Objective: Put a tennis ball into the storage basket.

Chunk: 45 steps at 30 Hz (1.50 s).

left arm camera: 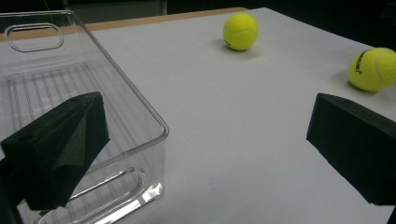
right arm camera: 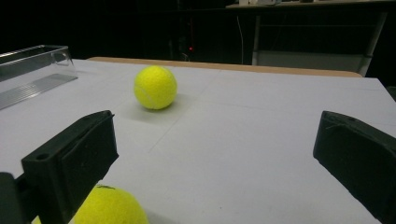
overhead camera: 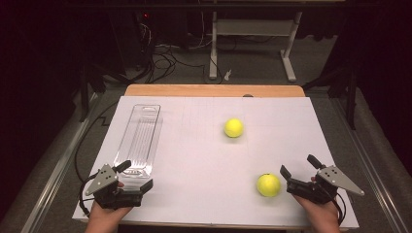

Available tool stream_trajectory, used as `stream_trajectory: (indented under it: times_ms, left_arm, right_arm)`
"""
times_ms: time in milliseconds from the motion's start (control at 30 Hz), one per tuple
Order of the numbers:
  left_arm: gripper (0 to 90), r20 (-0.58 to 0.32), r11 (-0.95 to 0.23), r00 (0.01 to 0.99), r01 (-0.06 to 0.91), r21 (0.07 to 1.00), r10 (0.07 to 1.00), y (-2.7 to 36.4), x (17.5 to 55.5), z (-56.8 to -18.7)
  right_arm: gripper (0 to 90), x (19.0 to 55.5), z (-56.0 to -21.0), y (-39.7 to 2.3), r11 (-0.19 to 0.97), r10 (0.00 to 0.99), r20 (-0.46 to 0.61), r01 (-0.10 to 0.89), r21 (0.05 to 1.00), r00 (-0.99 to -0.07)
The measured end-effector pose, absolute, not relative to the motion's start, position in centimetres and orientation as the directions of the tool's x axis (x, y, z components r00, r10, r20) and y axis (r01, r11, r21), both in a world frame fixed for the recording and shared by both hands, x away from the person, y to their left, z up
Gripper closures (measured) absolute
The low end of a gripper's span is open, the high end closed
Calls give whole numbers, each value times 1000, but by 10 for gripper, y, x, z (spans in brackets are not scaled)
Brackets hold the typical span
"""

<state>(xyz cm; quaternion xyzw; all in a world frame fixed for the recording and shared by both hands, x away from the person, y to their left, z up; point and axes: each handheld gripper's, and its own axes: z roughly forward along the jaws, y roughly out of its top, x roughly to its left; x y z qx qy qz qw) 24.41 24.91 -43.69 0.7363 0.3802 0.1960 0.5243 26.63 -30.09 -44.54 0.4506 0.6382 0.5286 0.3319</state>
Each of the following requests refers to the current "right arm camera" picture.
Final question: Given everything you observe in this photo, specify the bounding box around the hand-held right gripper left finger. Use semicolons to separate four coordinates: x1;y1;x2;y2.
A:
21;109;120;224

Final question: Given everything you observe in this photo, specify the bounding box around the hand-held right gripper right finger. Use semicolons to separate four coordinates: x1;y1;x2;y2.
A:
313;110;396;224

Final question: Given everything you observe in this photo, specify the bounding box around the yellow tennis ball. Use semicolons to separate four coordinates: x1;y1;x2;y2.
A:
134;64;178;110
32;185;149;224

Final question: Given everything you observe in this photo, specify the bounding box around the clear plastic container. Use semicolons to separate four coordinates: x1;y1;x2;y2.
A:
0;45;78;111

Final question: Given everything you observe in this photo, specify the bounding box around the white table cover sheet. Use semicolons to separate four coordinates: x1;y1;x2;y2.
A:
0;59;396;224

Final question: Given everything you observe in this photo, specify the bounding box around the wooden table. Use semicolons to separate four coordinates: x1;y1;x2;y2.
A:
88;56;363;78

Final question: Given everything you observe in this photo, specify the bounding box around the white metal desk frame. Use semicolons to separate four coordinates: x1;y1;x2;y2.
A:
225;0;396;77

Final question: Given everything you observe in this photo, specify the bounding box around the white hanging cable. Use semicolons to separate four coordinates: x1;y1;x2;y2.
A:
236;15;246;64

